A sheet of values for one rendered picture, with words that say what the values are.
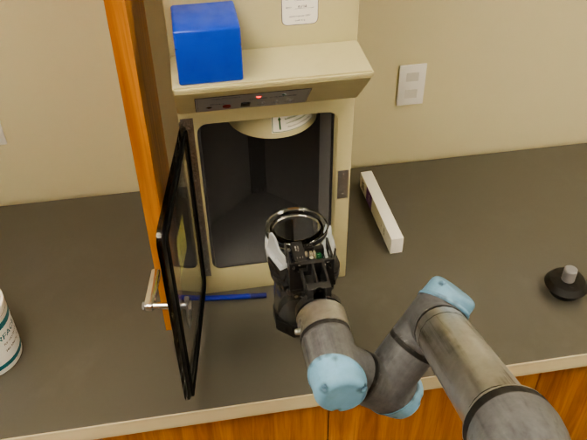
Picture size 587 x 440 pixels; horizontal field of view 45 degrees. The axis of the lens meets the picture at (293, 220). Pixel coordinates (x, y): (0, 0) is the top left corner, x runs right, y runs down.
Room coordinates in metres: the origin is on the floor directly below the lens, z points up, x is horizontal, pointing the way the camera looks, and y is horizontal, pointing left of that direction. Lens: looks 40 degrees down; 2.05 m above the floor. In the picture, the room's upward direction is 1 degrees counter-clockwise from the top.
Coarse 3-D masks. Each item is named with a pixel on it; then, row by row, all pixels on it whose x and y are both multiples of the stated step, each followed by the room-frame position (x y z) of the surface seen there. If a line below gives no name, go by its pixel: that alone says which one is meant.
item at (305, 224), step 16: (288, 208) 0.97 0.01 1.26; (304, 208) 0.97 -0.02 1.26; (272, 224) 0.93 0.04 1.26; (288, 224) 0.96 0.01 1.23; (304, 224) 0.96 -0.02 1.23; (320, 224) 0.93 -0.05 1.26; (288, 240) 0.88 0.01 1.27; (304, 240) 0.88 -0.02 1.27; (288, 304) 0.87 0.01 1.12; (288, 320) 0.87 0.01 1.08
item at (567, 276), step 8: (552, 272) 1.09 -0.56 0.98; (560, 272) 1.09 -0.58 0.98; (568, 272) 1.06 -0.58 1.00; (576, 272) 1.06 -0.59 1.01; (544, 280) 1.08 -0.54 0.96; (552, 280) 1.07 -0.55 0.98; (560, 280) 1.07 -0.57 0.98; (568, 280) 1.06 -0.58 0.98; (576, 280) 1.07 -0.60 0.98; (584, 280) 1.07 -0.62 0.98; (552, 288) 1.05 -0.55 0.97; (560, 288) 1.04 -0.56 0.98; (568, 288) 1.04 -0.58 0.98; (576, 288) 1.04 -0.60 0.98; (584, 288) 1.04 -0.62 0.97; (560, 296) 1.03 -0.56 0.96; (568, 296) 1.03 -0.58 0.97; (576, 296) 1.03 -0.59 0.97
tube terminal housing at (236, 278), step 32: (192, 0) 1.08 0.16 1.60; (224, 0) 1.09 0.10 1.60; (256, 0) 1.10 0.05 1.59; (320, 0) 1.11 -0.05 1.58; (352, 0) 1.12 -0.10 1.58; (256, 32) 1.10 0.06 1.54; (288, 32) 1.11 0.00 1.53; (320, 32) 1.11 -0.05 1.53; (352, 32) 1.12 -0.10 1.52; (352, 128) 1.13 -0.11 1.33; (224, 288) 1.08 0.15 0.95
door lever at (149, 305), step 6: (156, 270) 0.88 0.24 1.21; (150, 276) 0.86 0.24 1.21; (156, 276) 0.86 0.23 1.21; (150, 282) 0.85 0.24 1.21; (156, 282) 0.85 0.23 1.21; (150, 288) 0.83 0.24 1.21; (156, 288) 0.84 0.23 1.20; (150, 294) 0.82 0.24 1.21; (156, 294) 0.83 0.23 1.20; (150, 300) 0.80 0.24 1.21; (144, 306) 0.79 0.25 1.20; (150, 306) 0.79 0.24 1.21; (156, 306) 0.79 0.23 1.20; (162, 306) 0.79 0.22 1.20
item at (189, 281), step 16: (176, 144) 0.99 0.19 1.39; (176, 160) 0.94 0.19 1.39; (176, 192) 0.91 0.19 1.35; (176, 208) 0.89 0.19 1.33; (192, 208) 1.02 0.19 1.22; (160, 224) 0.78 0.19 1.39; (176, 224) 0.87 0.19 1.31; (192, 224) 1.00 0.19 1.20; (160, 240) 0.76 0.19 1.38; (176, 240) 0.85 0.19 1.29; (192, 240) 0.98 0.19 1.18; (160, 256) 0.75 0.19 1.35; (176, 256) 0.84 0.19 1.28; (192, 256) 0.96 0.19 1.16; (176, 272) 0.82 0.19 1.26; (192, 272) 0.94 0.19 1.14; (192, 288) 0.92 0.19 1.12; (192, 304) 0.90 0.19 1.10; (192, 320) 0.88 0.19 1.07; (176, 336) 0.75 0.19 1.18; (192, 336) 0.86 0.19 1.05; (176, 352) 0.75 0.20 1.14; (192, 352) 0.84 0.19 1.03
